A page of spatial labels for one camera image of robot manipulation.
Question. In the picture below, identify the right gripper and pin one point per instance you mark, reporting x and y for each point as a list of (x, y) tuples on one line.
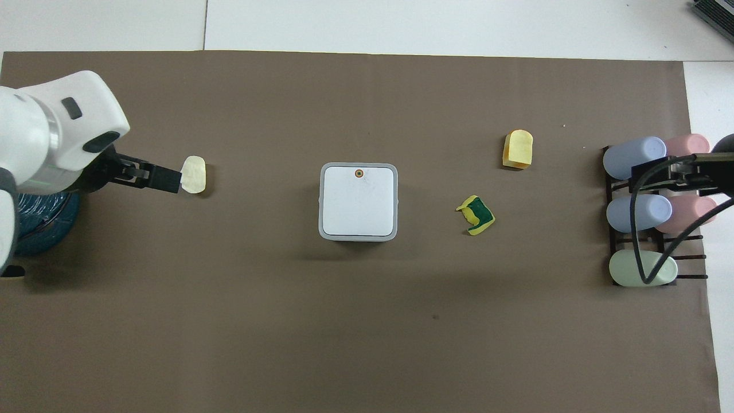
[(725, 169)]

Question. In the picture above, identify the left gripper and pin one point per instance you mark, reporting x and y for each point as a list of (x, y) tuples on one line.
[(100, 169)]

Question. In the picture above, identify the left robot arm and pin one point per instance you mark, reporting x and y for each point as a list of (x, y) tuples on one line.
[(34, 132)]

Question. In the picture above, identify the cream trash piece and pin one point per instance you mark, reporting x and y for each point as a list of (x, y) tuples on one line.
[(194, 174)]

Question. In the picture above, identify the white bin with grey rim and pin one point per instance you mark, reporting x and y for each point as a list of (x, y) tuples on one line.
[(359, 202)]

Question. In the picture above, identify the pink cup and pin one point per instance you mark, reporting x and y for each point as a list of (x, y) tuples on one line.
[(691, 215), (688, 143)]

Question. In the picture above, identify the teal round container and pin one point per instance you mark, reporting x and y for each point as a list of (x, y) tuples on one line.
[(46, 226)]

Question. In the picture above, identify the blue cup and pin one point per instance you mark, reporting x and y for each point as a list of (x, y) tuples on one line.
[(633, 158), (648, 213)]

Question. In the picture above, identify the black cup rack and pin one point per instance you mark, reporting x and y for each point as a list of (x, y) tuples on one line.
[(612, 241)]

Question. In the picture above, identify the pale green cup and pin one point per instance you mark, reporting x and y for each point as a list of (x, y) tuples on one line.
[(628, 268)]

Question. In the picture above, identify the grey ribbed device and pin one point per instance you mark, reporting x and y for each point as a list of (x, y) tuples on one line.
[(717, 12)]

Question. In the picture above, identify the yellow sponge piece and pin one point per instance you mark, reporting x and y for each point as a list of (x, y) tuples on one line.
[(518, 149)]

